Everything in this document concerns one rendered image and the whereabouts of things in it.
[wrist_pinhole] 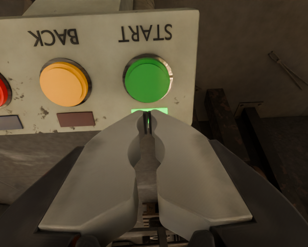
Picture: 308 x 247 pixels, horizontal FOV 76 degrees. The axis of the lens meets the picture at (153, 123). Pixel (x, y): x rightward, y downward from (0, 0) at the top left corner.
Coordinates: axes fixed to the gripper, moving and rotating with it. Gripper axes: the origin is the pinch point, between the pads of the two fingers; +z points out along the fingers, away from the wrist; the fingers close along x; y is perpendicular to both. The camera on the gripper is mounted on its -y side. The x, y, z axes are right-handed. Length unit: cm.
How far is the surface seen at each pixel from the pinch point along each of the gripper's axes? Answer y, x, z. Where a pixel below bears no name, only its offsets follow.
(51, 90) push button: 0.3, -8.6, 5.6
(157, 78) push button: -0.3, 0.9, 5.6
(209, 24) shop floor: 1, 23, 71
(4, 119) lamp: 3.4, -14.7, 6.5
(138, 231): 37.1, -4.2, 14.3
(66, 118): 3.7, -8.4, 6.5
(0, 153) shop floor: 79, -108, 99
